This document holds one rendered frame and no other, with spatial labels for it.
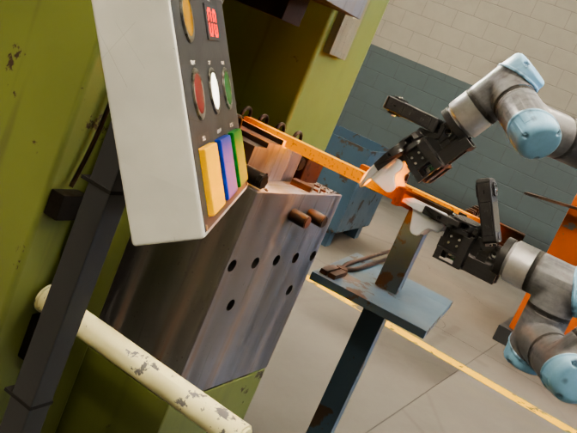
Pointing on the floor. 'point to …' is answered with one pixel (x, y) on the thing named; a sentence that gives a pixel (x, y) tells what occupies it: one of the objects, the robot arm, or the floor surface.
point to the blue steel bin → (355, 215)
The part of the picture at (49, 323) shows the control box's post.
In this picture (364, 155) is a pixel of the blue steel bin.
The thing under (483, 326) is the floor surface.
